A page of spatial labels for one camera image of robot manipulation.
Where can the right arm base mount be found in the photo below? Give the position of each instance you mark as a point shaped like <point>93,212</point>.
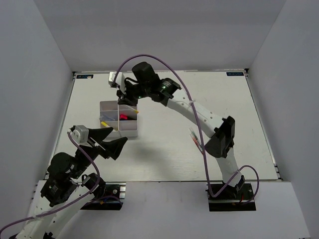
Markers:
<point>228,202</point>

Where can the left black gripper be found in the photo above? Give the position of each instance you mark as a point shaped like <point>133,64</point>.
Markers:
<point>113,147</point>

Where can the left corner blue label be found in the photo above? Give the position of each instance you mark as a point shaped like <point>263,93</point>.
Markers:
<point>85,76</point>

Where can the white left organizer box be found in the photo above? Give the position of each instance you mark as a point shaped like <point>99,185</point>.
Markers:
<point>110,107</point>

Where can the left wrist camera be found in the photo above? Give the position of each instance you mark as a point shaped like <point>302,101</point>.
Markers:
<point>79,135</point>

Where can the corner blue label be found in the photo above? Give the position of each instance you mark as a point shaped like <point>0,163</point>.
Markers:
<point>234,73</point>
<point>85,76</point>

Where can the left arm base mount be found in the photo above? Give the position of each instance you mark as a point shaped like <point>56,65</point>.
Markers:
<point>111,199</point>

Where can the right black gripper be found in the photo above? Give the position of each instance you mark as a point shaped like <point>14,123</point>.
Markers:
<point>126,99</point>

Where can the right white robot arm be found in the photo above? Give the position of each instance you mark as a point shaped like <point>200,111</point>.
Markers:
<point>220,131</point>

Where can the clear glue bottle blue cap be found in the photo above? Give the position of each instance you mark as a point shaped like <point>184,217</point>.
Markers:
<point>108,117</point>

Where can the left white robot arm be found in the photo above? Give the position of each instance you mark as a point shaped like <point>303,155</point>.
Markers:
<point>74,181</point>

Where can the white organizer box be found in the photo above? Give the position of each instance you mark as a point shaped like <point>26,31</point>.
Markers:
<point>110,107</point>
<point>128,128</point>

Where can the white right organizer box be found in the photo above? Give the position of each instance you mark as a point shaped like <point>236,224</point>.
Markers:
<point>128,128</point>

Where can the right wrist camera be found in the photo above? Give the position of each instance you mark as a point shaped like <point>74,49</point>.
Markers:
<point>116,80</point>

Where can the right corner blue label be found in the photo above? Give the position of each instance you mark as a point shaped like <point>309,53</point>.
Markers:
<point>234,73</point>

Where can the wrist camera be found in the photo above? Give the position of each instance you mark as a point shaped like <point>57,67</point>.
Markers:
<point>79,135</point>
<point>116,80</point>

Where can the red orange pen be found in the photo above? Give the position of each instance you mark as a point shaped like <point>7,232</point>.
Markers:
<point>197,143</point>

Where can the pink black highlighter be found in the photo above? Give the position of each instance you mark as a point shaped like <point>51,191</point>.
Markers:
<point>123,117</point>

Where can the green clear pen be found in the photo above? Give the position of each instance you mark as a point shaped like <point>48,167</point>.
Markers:
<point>193,133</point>

